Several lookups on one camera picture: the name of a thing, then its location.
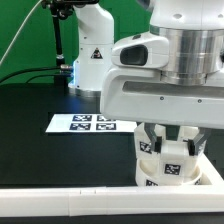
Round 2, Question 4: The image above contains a white round stool seat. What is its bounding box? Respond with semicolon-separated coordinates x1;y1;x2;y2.
135;160;202;186

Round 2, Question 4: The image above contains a white cable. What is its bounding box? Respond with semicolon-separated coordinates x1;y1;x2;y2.
0;0;43;66

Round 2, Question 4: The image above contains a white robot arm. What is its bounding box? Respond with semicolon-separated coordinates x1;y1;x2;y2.
72;0;224;155

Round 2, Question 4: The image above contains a white marker sheet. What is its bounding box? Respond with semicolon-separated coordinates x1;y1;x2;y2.
46;114;137;133

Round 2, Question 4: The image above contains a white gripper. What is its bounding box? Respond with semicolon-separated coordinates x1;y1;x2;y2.
100;66;224;156

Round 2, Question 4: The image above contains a black cable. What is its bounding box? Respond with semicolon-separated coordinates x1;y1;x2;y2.
0;65;73;85

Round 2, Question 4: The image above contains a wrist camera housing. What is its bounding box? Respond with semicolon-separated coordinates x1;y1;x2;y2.
111;32;169;69

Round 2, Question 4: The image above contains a black camera stand pole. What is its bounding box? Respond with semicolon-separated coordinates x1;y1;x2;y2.
41;0;99;86

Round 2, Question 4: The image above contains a white L-shaped fence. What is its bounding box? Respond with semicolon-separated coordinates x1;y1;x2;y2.
0;156;224;217

